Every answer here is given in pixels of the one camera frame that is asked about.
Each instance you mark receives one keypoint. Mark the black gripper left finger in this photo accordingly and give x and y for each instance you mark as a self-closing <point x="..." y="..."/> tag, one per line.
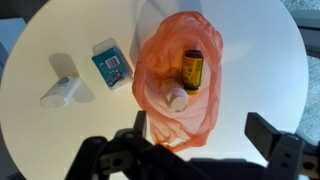
<point x="110" y="160"/>

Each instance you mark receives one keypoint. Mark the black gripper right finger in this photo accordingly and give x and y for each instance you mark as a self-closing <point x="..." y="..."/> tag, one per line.
<point x="286" y="150"/>

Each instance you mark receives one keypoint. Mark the white pill bottle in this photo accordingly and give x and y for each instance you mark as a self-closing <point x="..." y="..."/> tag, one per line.
<point x="176" y="96"/>

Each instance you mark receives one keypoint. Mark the brown bottle with yellow label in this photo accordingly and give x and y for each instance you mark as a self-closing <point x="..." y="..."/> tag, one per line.
<point x="192" y="71"/>

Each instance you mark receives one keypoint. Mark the white stick tube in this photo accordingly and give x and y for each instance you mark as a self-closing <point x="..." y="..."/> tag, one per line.
<point x="60" y="93"/>

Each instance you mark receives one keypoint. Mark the orange plastic bag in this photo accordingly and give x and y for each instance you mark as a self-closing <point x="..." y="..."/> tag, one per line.
<point x="206" y="110"/>

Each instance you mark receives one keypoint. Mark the teal plastic box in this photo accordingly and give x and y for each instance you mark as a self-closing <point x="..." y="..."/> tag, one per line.
<point x="111" y="65"/>

